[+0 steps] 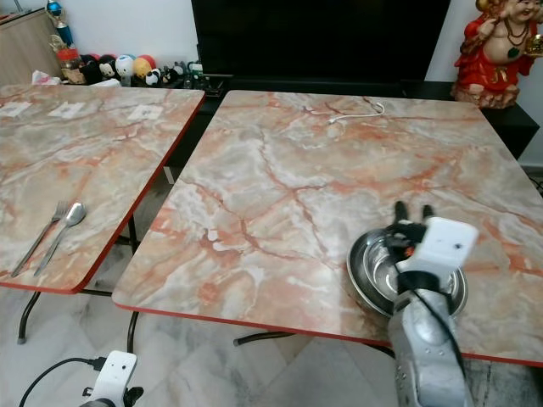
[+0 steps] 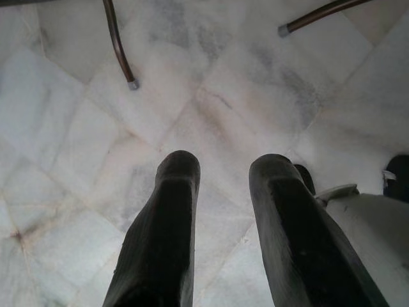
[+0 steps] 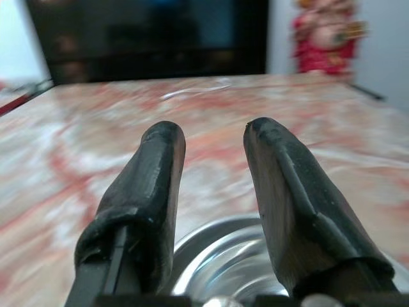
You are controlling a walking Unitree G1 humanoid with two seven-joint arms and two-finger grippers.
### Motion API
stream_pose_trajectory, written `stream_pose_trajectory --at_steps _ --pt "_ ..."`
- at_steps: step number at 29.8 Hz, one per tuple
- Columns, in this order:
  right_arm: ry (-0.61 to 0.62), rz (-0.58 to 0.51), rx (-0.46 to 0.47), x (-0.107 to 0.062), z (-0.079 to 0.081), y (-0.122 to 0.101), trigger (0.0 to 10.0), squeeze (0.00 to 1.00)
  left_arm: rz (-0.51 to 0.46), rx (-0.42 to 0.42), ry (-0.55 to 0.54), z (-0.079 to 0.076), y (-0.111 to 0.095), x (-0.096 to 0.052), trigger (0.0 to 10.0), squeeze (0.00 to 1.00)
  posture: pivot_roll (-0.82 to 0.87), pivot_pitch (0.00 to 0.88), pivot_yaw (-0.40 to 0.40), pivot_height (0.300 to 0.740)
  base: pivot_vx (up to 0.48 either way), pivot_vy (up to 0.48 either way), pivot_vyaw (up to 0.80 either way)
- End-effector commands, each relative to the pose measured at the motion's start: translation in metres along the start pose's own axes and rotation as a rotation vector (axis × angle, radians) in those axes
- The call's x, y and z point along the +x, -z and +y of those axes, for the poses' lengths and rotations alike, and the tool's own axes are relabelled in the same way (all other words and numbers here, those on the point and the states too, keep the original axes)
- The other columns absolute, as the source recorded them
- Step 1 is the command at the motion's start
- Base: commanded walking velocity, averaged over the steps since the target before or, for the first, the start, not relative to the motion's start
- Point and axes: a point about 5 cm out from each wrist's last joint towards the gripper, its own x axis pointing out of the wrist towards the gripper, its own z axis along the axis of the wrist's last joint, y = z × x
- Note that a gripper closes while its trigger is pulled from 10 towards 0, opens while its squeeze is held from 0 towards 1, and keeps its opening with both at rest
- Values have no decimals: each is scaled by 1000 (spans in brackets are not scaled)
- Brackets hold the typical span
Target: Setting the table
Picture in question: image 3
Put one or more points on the silver metal bowl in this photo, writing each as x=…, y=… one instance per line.
x=223, y=256

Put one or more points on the dark wooden cabinet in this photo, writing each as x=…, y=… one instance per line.
x=150, y=38

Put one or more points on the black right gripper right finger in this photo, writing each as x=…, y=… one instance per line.
x=297, y=204

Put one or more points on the red robed figurine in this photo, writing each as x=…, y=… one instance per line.
x=326, y=38

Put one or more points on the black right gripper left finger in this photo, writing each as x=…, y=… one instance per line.
x=143, y=198

